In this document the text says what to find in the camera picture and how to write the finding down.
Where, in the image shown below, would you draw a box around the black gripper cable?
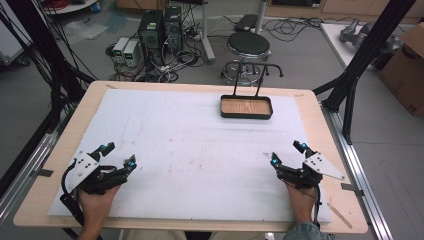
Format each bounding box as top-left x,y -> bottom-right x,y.
313,185 -> 323,231
59,159 -> 104,240

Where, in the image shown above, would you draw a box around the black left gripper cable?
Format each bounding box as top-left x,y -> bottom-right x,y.
59,159 -> 104,240

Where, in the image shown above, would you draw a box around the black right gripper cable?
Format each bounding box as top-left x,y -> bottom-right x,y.
313,185 -> 323,231

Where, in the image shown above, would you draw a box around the person's left hand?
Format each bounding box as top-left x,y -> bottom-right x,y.
78,184 -> 122,234

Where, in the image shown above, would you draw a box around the person's right hand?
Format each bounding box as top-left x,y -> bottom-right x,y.
285,181 -> 318,225

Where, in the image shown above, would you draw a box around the black metal frame stand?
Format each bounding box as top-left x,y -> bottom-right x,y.
312,0 -> 418,145

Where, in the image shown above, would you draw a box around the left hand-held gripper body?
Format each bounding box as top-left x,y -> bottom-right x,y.
65,150 -> 130,196

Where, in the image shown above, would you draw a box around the black computer tower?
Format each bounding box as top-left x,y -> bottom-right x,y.
163,5 -> 184,54
137,9 -> 165,66

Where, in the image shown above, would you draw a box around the grey table leg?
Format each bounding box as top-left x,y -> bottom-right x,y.
199,0 -> 216,65

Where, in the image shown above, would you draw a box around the white foam mat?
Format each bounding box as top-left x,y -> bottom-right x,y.
48,88 -> 333,224

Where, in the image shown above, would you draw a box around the black metal frame with cables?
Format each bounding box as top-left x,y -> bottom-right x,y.
0,0 -> 98,198

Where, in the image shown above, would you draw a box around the black round stool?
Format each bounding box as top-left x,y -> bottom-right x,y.
220,31 -> 272,86

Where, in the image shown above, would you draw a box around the black rack with wooden tray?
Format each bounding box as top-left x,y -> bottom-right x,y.
219,60 -> 284,120

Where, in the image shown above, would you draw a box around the brown cardboard box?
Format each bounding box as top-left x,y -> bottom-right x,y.
378,23 -> 424,117

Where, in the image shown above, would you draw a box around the black flat box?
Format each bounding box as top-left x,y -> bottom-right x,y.
234,13 -> 259,33

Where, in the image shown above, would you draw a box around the aluminium rail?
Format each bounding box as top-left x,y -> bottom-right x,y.
0,109 -> 76,221
320,101 -> 396,240

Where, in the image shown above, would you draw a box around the thin wooden stick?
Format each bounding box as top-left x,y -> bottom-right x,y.
327,202 -> 353,230

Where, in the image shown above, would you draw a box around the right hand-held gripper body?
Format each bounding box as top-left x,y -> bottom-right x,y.
275,151 -> 346,190

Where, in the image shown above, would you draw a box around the white floor board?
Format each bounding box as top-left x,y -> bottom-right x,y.
319,22 -> 406,71

